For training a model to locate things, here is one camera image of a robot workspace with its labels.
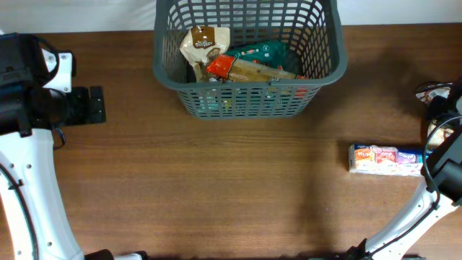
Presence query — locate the multicolour tissue multipack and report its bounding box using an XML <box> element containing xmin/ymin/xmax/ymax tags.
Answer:
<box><xmin>349</xmin><ymin>144</ymin><xmax>423</xmax><ymax>177</ymax></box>

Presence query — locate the beige brown snack pouch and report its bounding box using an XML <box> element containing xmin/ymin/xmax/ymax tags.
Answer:
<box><xmin>179</xmin><ymin>26</ymin><xmax>230</xmax><ymax>82</ymax></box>

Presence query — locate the orange spaghetti packet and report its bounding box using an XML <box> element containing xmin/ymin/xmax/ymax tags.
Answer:
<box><xmin>206</xmin><ymin>54</ymin><xmax>307</xmax><ymax>82</ymax></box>

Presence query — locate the green Nescafe coffee bag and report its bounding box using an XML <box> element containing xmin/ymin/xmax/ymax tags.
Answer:
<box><xmin>225</xmin><ymin>40</ymin><xmax>288</xmax><ymax>70</ymax></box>

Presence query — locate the teal wet wipes pack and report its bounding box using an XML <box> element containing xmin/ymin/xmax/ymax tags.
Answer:
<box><xmin>194</xmin><ymin>90</ymin><xmax>219</xmax><ymax>113</ymax></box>

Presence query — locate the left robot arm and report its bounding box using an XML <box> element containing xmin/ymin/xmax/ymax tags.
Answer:
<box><xmin>1</xmin><ymin>32</ymin><xmax>106</xmax><ymax>259</ymax></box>

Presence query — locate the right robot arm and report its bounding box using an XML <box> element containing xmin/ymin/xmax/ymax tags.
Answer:
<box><xmin>342</xmin><ymin>79</ymin><xmax>461</xmax><ymax>260</ymax></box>

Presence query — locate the grey plastic basket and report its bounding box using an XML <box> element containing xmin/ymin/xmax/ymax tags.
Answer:
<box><xmin>152</xmin><ymin>0</ymin><xmax>347</xmax><ymax>119</ymax></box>

